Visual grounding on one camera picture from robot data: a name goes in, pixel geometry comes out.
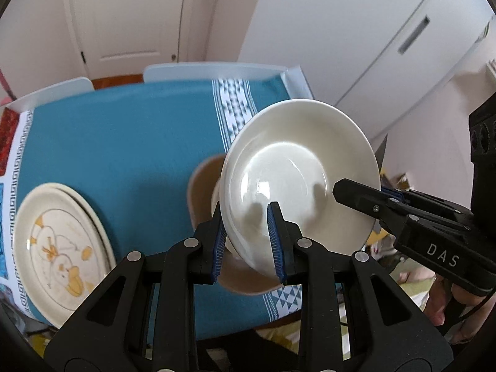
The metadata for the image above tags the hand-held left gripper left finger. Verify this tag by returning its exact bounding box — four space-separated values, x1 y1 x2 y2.
43 201 228 372

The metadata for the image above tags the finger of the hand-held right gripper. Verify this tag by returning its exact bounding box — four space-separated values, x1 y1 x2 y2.
381 187 470 215
332 178 412 226

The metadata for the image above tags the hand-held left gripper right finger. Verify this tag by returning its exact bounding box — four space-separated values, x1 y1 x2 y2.
267 201 454 372

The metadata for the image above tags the tan bowl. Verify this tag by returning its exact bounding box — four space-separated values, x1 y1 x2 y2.
187 154 285 298

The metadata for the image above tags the cream bowl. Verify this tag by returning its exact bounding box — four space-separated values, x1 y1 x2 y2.
220 100 381 277

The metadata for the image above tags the large white plate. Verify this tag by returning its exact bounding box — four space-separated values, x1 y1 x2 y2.
39 184 117 330

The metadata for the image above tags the cream duck print plate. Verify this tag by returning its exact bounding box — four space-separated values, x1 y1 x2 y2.
15 183 112 312

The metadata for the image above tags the person's right hand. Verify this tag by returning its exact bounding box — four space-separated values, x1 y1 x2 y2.
424 275 496 343

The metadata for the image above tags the blue tablecloth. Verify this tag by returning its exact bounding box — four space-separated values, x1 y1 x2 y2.
15 75 307 342

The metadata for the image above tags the white cabinet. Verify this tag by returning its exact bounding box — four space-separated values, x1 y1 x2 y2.
236 0 496 140

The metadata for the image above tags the white chair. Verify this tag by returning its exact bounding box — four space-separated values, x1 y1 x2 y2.
8 77 94 111
143 63 314 99

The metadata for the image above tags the printed patterned table cover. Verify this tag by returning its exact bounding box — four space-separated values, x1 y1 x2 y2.
0 108 51 318

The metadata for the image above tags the white door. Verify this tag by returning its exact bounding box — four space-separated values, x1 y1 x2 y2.
62 0 212 80

